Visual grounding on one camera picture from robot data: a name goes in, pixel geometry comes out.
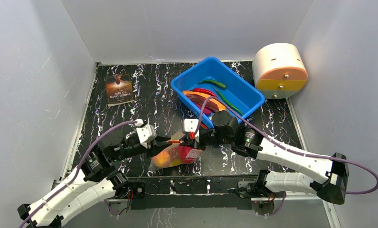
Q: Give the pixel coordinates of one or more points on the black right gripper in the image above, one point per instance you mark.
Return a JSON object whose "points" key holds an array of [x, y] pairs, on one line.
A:
{"points": [[205, 139]]}

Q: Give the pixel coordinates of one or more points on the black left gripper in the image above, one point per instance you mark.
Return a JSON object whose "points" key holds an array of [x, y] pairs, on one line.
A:
{"points": [[154, 147]]}

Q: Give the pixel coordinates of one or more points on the clear zip bag orange seal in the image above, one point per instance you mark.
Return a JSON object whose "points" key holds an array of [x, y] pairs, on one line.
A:
{"points": [[152, 168]]}

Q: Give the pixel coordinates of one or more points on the yellow mango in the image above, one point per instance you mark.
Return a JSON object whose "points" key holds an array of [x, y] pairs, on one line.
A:
{"points": [[175, 156]]}

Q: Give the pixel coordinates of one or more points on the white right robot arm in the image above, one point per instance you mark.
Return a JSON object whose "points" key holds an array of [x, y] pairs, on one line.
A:
{"points": [[325, 177]]}

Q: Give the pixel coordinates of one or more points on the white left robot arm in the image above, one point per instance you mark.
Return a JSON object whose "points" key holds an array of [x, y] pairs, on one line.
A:
{"points": [[93, 180]]}

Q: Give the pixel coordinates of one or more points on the red chili pepper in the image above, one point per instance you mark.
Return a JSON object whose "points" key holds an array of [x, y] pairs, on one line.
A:
{"points": [[204, 91]]}

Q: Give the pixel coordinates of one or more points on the thin green chili pepper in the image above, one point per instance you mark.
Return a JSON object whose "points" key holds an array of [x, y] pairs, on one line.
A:
{"points": [[226, 101]]}

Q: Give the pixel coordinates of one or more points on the blue plastic bin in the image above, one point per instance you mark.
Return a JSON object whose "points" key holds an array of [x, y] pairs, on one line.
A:
{"points": [[215, 76]]}

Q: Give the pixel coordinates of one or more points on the dark paperback book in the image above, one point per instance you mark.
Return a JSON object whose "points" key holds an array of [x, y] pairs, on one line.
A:
{"points": [[119, 89]]}

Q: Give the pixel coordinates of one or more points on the round white orange drawer box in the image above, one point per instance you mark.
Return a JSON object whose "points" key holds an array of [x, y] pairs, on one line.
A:
{"points": [[278, 71]]}

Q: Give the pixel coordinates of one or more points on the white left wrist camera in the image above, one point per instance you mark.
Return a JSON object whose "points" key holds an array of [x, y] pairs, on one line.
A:
{"points": [[146, 135]]}

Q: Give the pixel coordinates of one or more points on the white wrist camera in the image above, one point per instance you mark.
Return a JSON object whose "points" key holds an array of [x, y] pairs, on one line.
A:
{"points": [[190, 126], [146, 135]]}

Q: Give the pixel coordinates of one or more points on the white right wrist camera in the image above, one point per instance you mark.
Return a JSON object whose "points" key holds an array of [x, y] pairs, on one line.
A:
{"points": [[190, 126]]}

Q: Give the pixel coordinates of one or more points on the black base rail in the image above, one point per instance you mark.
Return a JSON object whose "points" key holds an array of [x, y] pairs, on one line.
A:
{"points": [[192, 192]]}

